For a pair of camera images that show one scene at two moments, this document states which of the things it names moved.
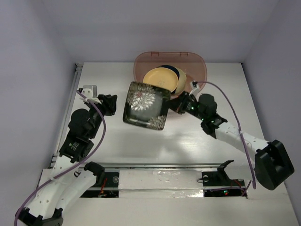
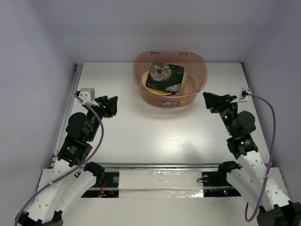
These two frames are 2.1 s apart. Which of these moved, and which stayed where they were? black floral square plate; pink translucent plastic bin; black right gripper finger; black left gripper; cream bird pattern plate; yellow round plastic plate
Moved: black right gripper finger; black floral square plate; yellow round plastic plate
Stayed: pink translucent plastic bin; black left gripper; cream bird pattern plate
